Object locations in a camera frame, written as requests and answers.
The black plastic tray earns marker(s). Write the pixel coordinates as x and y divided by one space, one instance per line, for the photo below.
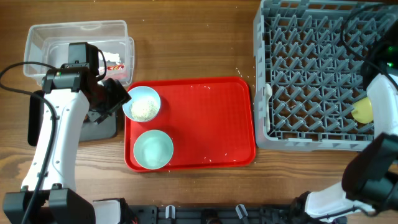
89 132

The red snack wrapper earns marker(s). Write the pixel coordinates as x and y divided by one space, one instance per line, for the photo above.
116 67

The yellow plastic cup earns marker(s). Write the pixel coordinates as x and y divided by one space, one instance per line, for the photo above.
362 111

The white plastic spoon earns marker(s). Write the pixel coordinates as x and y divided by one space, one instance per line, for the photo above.
267 96

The light green bowl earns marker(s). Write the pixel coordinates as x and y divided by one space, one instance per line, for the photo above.
153 149

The grey dishwasher rack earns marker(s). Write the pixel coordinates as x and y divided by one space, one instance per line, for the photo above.
305 51

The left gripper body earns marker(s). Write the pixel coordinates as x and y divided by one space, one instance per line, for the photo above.
113 97

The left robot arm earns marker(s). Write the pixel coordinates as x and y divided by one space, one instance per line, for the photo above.
69 94

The blue bowl with rice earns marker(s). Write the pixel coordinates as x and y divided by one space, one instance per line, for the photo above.
144 104

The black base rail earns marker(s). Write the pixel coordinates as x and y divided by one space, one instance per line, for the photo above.
225 215

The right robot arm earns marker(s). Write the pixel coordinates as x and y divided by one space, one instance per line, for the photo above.
367 185

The clear plastic bin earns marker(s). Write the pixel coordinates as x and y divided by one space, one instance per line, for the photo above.
48 43

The white tissue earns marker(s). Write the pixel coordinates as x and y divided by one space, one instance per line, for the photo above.
110 57

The red serving tray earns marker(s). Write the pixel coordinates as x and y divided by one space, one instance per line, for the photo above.
208 119

